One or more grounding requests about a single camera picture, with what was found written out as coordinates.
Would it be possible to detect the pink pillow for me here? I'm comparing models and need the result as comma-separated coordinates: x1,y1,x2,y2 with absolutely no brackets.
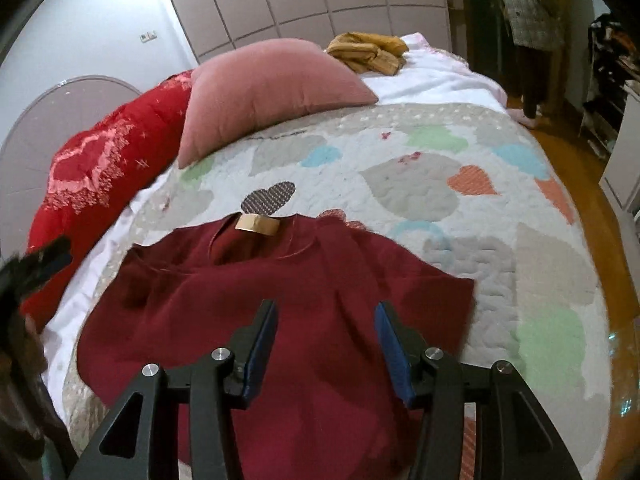
177,38,379,170

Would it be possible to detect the person's left forearm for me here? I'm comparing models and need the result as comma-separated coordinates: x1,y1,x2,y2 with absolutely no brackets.
0,310,78,480

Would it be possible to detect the yellow striped garment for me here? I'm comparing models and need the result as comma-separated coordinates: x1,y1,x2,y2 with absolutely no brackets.
325,32,410,77

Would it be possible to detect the red embroidered pillow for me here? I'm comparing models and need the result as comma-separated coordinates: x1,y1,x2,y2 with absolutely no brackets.
22,70,196,333

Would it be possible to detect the white blanket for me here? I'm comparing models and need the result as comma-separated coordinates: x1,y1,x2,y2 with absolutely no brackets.
360,32,508,111

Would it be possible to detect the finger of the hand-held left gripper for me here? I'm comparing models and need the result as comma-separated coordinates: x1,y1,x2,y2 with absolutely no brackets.
17,236,73,286

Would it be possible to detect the maroon sweater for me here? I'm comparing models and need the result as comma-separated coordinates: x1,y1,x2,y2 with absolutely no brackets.
77,212,476,480

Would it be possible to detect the white shoe rack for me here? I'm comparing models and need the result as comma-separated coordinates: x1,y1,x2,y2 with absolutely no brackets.
580,12,640,161

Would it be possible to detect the heart patchwork quilt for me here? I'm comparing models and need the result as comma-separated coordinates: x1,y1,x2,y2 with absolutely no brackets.
62,102,613,480

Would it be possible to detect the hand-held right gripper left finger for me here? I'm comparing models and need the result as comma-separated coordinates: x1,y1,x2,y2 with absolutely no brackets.
67,300,279,480

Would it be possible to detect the white bed sheet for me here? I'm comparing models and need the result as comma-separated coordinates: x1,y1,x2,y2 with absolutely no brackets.
40,175,173,401

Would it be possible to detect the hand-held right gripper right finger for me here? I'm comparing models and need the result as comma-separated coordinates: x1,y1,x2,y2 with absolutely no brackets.
374,301,583,480

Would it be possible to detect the lilac arched headboard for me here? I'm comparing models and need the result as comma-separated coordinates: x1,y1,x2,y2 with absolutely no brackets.
0,75,146,211

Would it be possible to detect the white shelf unit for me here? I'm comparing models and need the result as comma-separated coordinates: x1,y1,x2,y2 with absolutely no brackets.
597,77,640,211

